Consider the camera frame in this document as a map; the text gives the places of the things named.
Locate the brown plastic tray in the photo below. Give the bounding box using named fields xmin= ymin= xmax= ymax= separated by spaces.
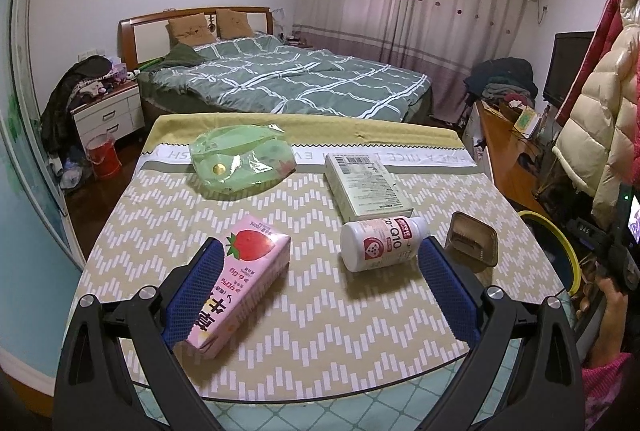
xmin=445 ymin=211 xmax=498 ymax=273

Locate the pink strawberry milk carton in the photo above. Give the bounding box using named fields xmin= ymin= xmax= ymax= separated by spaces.
xmin=186 ymin=215 xmax=291 ymax=359

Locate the white Q10 supplement bottle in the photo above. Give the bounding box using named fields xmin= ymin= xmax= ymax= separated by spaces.
xmin=340 ymin=217 xmax=431 ymax=273

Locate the green plastic bag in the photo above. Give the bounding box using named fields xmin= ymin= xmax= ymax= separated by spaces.
xmin=189 ymin=124 xmax=296 ymax=195

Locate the pale green cardboard box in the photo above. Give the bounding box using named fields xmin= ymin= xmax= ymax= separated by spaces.
xmin=324 ymin=154 xmax=413 ymax=223

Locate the yellow rimmed blue trash bin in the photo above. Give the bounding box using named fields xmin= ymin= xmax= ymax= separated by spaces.
xmin=518 ymin=210 xmax=582 ymax=295

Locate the person's hand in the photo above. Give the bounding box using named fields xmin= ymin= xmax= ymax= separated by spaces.
xmin=586 ymin=277 xmax=628 ymax=368

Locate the patterned beige green tablecloth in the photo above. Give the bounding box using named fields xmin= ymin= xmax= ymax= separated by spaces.
xmin=77 ymin=113 xmax=564 ymax=430

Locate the wooden desk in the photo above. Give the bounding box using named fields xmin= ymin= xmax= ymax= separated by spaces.
xmin=474 ymin=102 xmax=547 ymax=215

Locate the sliding wardrobe door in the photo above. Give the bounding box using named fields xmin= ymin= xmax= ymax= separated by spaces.
xmin=1 ymin=0 xmax=85 ymax=393

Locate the red bucket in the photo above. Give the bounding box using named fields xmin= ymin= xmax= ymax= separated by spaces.
xmin=86 ymin=133 xmax=122 ymax=180

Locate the white bedside cabinet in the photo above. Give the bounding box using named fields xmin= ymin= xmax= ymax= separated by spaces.
xmin=72 ymin=81 xmax=144 ymax=148

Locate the cream puffer jacket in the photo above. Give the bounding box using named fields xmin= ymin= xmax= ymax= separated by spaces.
xmin=551 ymin=0 xmax=640 ymax=227

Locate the clothes pile on desk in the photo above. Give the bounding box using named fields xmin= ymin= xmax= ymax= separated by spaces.
xmin=464 ymin=57 xmax=538 ymax=107

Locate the green checked duvet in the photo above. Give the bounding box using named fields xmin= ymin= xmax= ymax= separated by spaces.
xmin=138 ymin=34 xmax=431 ymax=122

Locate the wooden bed with headboard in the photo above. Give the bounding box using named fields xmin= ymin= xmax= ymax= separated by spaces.
xmin=118 ymin=7 xmax=433 ymax=124

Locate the left brown pillow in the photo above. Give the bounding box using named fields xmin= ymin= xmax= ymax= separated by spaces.
xmin=167 ymin=13 xmax=217 ymax=47

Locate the brown pillow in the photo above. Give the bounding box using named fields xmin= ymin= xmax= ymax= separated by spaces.
xmin=216 ymin=8 xmax=254 ymax=40
xmin=167 ymin=13 xmax=217 ymax=47

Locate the right brown pillow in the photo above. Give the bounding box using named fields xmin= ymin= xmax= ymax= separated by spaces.
xmin=216 ymin=8 xmax=254 ymax=40

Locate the black television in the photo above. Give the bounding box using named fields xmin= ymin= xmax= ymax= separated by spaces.
xmin=542 ymin=31 xmax=594 ymax=108

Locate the pink striped curtain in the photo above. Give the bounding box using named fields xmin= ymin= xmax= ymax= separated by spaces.
xmin=293 ymin=0 xmax=526 ymax=123

